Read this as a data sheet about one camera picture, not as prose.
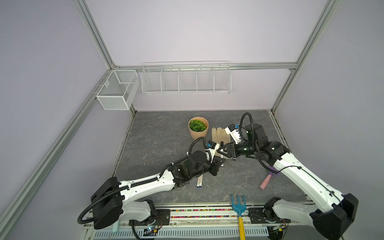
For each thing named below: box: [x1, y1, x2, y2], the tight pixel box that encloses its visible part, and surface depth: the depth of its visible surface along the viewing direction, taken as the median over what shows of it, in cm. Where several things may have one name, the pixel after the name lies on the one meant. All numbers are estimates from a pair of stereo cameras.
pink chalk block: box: [259, 174, 272, 190], surface depth 84 cm
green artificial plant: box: [189, 119, 206, 132], surface depth 98 cm
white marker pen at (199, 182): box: [196, 174, 204, 188], surface depth 86 cm
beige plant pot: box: [188, 116, 209, 140], surface depth 100 cm
